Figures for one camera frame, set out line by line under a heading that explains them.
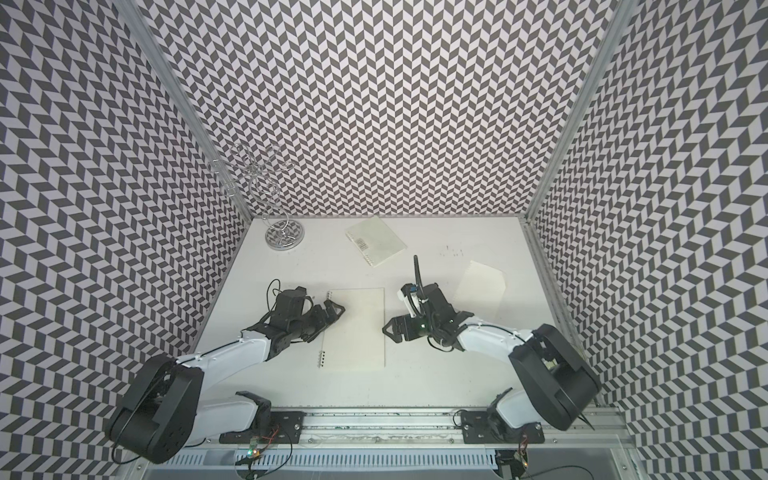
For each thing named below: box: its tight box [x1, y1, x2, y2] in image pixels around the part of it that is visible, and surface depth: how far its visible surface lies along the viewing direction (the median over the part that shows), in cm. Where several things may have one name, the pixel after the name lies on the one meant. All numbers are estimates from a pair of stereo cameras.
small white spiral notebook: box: [345, 216, 408, 267], surface depth 114 cm
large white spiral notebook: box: [318, 287, 386, 371], surface depth 88 cm
